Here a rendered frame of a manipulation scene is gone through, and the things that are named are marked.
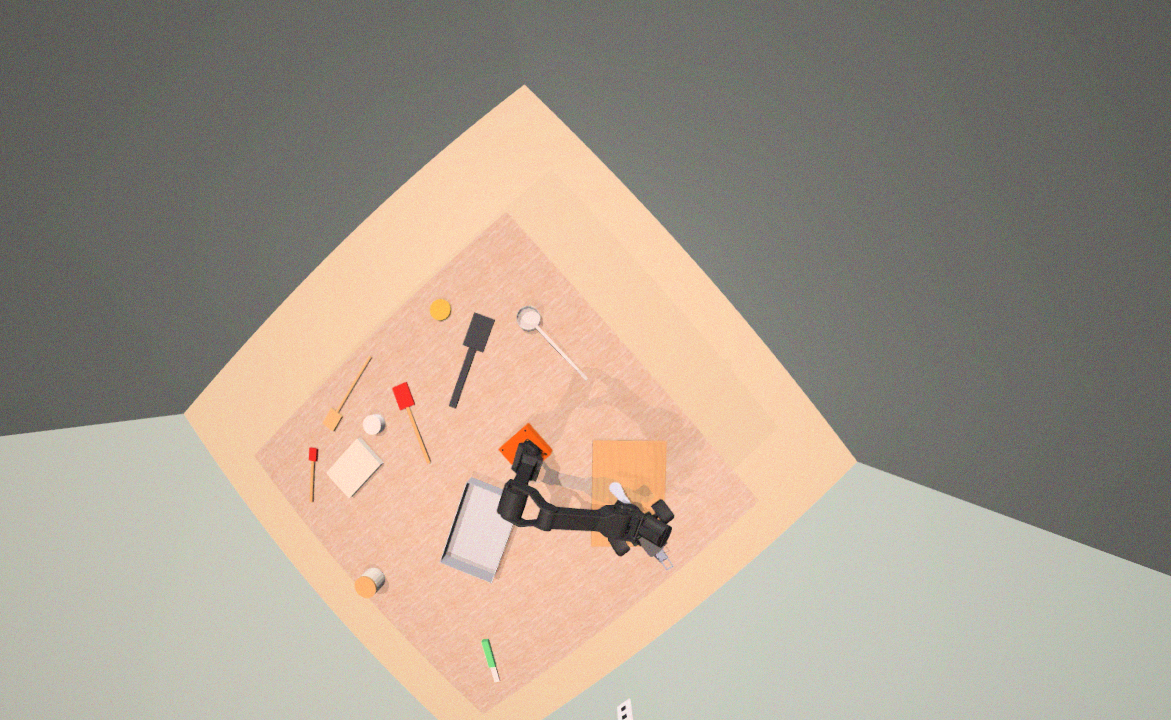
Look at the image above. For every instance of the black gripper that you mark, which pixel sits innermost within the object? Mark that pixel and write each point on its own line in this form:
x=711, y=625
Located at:
x=662, y=511

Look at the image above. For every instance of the red spatula with wooden handle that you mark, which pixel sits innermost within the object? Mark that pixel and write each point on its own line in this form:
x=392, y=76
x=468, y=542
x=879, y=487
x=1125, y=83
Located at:
x=405, y=400

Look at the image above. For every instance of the grey spatula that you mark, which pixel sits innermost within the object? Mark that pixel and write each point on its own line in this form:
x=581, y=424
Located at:
x=476, y=339

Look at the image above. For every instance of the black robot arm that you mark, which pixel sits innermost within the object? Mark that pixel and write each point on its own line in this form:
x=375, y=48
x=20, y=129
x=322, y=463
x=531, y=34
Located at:
x=611, y=521

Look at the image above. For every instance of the grey cylinder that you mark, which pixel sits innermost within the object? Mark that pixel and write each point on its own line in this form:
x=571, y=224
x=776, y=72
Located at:
x=374, y=424

